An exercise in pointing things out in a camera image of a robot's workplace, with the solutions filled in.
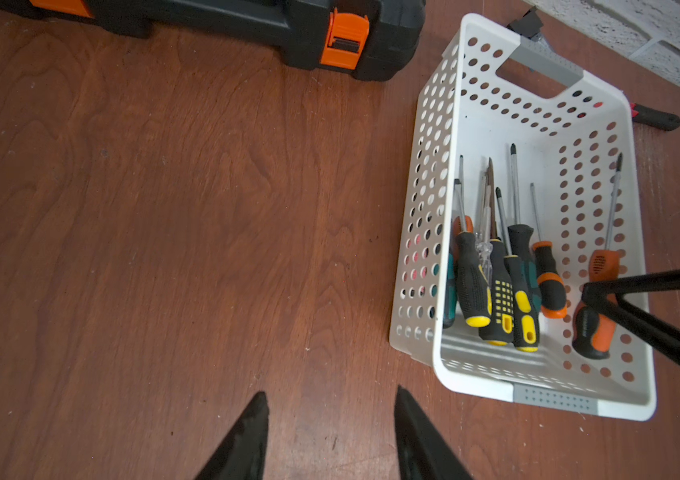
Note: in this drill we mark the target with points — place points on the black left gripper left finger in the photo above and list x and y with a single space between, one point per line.
242 453

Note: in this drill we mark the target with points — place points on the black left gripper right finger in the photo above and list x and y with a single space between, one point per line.
422 451

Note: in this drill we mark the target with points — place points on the orange handle screwdriver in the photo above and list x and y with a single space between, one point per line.
593 329

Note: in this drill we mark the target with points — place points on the green handle screwdriver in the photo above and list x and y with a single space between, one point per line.
451 299

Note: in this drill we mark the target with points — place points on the green black screwdriver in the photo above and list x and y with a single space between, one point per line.
520 235

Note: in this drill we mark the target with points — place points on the pink handle screwdriver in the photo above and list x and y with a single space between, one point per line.
416 262

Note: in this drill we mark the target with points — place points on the white plastic bin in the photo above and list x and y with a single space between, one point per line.
522 166

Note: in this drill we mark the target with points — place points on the red pipe wrench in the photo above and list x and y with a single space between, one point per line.
661 120

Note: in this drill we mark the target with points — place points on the small black tool part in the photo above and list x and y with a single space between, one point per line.
529 26

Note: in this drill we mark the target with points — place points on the black plastic tool case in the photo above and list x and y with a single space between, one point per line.
369 40

